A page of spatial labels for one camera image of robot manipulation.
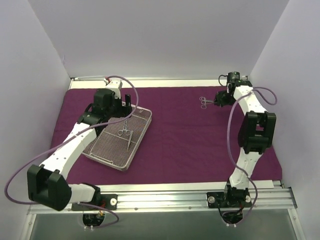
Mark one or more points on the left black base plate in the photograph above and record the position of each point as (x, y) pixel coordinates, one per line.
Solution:
(106, 201)

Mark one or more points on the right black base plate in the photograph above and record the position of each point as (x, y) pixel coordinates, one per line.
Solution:
(227, 200)

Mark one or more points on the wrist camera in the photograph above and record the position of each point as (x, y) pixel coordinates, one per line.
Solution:
(234, 77)
(114, 85)

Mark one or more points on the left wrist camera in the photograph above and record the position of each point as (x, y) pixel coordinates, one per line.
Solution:
(114, 85)

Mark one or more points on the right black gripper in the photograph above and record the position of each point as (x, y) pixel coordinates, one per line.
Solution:
(222, 98)

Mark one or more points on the metal mesh tray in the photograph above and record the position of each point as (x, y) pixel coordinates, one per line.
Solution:
(111, 150)

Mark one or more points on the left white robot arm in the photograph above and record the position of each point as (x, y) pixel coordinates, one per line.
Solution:
(47, 183)

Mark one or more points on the steel forceps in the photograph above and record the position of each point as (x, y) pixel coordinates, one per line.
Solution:
(124, 131)
(204, 106)

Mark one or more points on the purple cloth wrap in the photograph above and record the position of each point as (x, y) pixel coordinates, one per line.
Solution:
(183, 144)

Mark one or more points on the front aluminium rail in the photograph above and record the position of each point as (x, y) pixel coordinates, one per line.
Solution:
(196, 200)

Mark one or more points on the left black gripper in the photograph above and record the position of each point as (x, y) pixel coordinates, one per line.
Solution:
(122, 107)

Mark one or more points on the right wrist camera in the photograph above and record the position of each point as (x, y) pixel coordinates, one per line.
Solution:
(234, 77)

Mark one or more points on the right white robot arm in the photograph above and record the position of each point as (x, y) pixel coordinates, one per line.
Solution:
(255, 135)

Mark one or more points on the steel surgical scissors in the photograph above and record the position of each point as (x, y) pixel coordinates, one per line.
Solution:
(204, 100)

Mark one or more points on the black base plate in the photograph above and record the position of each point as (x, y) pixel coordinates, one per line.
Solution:
(106, 201)
(227, 200)

